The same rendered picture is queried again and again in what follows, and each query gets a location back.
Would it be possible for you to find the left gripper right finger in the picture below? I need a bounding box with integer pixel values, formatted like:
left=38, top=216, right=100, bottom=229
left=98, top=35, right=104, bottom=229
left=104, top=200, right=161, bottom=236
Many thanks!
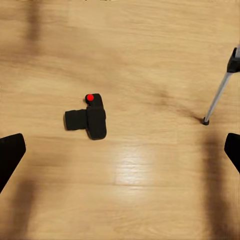
left=224, top=133, right=240, bottom=172

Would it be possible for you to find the digital camera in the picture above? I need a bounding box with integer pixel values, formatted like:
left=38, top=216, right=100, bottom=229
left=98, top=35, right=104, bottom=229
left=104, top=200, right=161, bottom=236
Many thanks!
left=65, top=93, right=107, bottom=141

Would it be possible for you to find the camera tripod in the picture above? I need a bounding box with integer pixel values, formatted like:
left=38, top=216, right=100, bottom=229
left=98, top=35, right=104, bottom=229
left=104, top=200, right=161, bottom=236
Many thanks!
left=202, top=43, right=240, bottom=126

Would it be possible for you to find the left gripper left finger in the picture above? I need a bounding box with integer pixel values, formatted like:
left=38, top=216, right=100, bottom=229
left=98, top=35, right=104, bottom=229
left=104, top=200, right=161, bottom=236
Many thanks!
left=0, top=133, right=26, bottom=193

